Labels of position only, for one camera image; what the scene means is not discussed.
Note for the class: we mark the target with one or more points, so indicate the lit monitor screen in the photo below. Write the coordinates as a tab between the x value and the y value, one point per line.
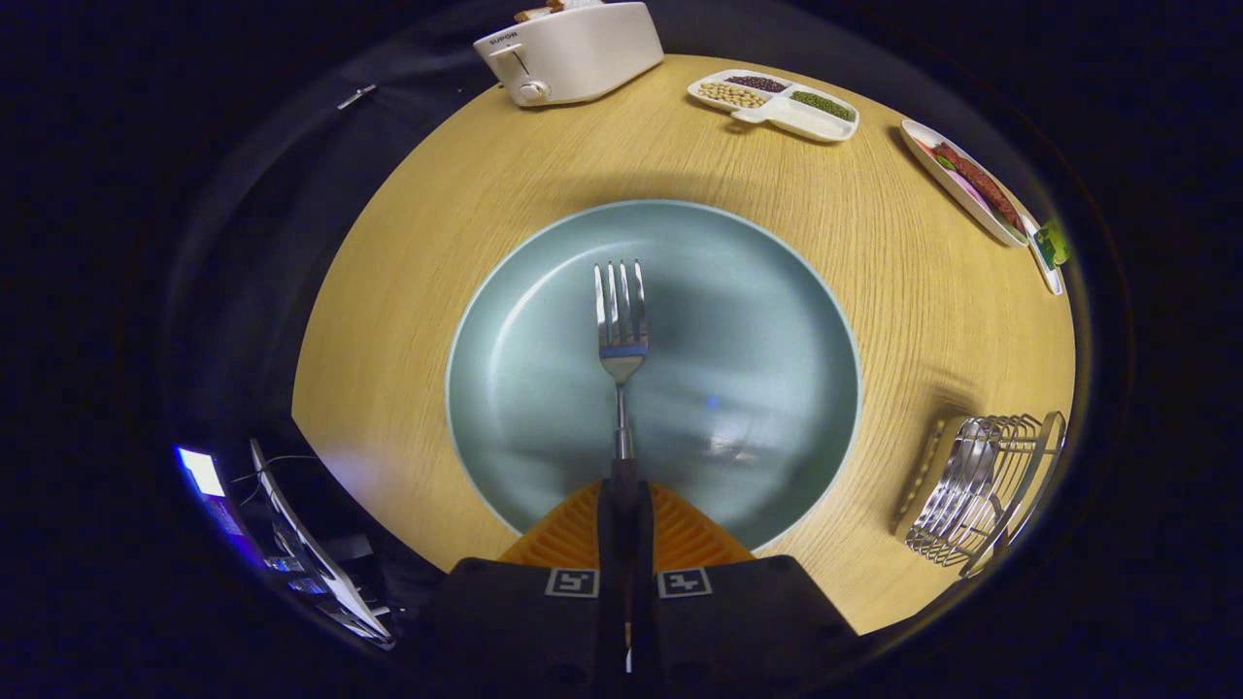
202	473

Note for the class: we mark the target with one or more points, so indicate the white square coaster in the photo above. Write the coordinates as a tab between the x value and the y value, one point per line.
1044	272

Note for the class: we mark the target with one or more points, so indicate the light green plate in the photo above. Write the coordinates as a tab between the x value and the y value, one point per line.
738	320

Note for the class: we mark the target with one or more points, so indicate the white oval food plate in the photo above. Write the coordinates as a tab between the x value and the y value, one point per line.
937	180

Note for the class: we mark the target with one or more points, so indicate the green mung beans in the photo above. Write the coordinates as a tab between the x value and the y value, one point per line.
822	104

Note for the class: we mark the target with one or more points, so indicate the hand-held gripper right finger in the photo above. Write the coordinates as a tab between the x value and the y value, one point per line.
641	582

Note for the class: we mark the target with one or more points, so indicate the toast bread slice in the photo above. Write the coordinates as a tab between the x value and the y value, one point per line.
539	12

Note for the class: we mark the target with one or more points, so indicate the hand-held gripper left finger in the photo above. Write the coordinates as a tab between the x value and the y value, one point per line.
612	582

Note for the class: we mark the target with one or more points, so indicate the brown meat slices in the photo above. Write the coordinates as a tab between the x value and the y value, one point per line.
983	184

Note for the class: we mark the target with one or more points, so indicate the dark red beans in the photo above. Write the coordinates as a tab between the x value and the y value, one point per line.
757	83

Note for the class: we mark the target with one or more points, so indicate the pink round food slice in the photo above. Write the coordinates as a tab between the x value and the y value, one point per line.
959	183

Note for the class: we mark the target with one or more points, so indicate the white toaster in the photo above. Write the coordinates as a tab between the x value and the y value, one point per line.
583	53

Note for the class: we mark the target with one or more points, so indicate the perforated metal basket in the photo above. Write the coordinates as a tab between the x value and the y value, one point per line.
971	495

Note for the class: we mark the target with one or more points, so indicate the white divided dish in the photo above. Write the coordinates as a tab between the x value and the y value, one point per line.
806	121

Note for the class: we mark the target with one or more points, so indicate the laptop computer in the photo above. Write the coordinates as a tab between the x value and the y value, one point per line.
311	563

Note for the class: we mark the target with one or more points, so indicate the yellow soybeans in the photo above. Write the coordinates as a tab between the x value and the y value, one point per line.
731	94

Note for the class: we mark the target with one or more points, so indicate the green label water bottle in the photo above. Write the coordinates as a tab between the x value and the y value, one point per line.
1054	245

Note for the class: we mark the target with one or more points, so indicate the silver clip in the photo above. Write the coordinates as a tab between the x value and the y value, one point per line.
356	95

